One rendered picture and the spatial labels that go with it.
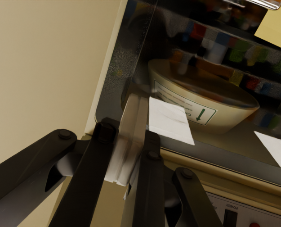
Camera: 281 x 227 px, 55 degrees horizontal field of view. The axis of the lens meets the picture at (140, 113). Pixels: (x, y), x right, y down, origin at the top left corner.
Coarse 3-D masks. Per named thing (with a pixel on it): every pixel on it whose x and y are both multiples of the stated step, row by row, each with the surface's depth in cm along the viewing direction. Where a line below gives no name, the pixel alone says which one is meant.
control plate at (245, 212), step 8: (208, 192) 34; (216, 200) 33; (224, 200) 34; (232, 200) 34; (216, 208) 33; (224, 208) 33; (232, 208) 33; (240, 208) 34; (248, 208) 34; (256, 208) 34; (240, 216) 33; (248, 216) 33; (256, 216) 34; (264, 216) 34; (272, 216) 34; (280, 216) 34; (240, 224) 33; (248, 224) 33; (264, 224) 33; (272, 224) 34; (280, 224) 34
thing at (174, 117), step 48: (144, 0) 27; (192, 0) 27; (240, 0) 27; (144, 48) 29; (192, 48) 29; (240, 48) 29; (144, 96) 31; (192, 96) 31; (240, 96) 31; (192, 144) 33; (240, 144) 33
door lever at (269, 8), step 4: (244, 0) 23; (248, 0) 22; (252, 0) 22; (256, 0) 22; (260, 0) 22; (264, 0) 22; (268, 0) 22; (272, 0) 22; (276, 0) 22; (280, 0) 22; (256, 4) 23; (260, 4) 22; (264, 4) 22; (268, 4) 22; (272, 4) 22; (276, 4) 22; (280, 4) 22; (264, 8) 23; (268, 8) 23; (272, 8) 22; (276, 8) 22
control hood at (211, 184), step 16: (208, 176) 36; (64, 192) 31; (112, 192) 32; (224, 192) 34; (240, 192) 35; (256, 192) 36; (96, 208) 31; (112, 208) 31; (272, 208) 34; (48, 224) 30; (96, 224) 30; (112, 224) 30
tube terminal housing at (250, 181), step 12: (120, 12) 29; (108, 48) 31; (108, 60) 31; (96, 96) 33; (168, 156) 36; (180, 156) 36; (192, 168) 36; (204, 168) 36; (216, 168) 36; (228, 180) 37; (240, 180) 36; (252, 180) 36; (264, 192) 37; (276, 192) 37
